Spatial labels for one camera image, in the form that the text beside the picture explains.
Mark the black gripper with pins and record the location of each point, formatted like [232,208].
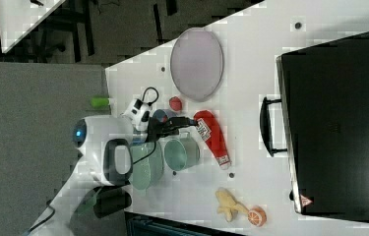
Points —
[157,130]

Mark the red plush ketchup bottle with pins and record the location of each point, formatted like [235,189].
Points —
[211,133]

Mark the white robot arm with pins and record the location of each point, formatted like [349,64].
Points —
[104,143]

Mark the green plastic strainer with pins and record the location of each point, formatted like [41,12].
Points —
[148,165]

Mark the blue bowl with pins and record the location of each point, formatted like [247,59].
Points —
[162,115]

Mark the red plush strawberry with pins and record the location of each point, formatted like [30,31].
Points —
[175,104]

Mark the grey round plate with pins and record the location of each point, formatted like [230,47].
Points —
[196,63]

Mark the yellow plush banana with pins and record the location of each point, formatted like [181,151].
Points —
[228,205]

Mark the black pot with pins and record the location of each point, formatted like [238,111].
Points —
[111,200]

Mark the green spatula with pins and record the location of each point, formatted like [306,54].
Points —
[89,201]

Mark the orange slice toy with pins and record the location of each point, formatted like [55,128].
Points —
[257,216]

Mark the black toaster oven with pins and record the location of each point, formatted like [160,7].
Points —
[324,99]

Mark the white background table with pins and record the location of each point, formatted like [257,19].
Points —
[19,17]

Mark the green cup with handle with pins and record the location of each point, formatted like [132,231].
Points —
[181,152]

